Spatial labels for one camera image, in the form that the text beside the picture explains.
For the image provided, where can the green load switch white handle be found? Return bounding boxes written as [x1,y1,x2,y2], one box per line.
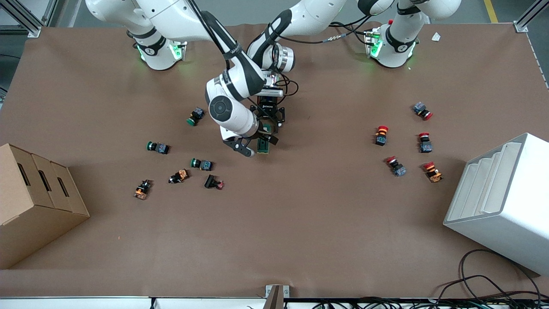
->
[256,122,274,155]

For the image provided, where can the brown paper table mat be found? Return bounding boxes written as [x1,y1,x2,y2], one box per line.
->
[0,22,549,299]

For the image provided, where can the brown cardboard box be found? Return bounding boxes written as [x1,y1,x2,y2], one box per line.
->
[0,143,90,270]

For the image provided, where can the white stepped storage rack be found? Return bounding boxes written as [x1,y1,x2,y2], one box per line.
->
[443,133,549,276]

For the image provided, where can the black arm base cable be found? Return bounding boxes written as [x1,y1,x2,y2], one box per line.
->
[329,21,372,45]

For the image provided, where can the grey metal bracket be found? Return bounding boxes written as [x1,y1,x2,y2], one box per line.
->
[265,284,290,309]

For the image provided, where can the black cable bundle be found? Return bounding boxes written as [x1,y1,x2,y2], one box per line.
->
[309,292,549,309]

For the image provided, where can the white table edge rail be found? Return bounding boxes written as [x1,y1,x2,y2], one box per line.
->
[0,296,549,309]

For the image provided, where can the looped black cable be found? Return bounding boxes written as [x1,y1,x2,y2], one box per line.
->
[437,249,543,301]

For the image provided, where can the aluminium frame post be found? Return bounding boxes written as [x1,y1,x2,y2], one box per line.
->
[513,0,549,33]
[0,0,58,39]

